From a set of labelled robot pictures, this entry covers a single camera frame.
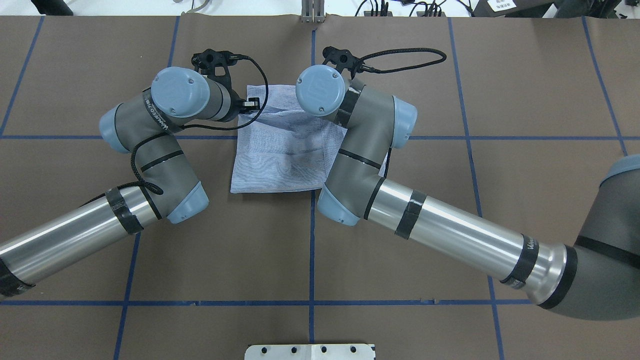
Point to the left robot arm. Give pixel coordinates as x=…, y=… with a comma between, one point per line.
x=165, y=186

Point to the black power strip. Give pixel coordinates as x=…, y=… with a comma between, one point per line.
x=402, y=8

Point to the light blue striped shirt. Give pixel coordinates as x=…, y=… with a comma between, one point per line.
x=285, y=149

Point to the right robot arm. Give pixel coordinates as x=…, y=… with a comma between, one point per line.
x=595, y=278

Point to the grey aluminium frame post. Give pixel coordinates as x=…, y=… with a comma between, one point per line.
x=313, y=11

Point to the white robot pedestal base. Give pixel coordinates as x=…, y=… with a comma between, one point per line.
x=327, y=351

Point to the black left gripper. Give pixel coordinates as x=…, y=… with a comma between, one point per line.
x=250, y=105

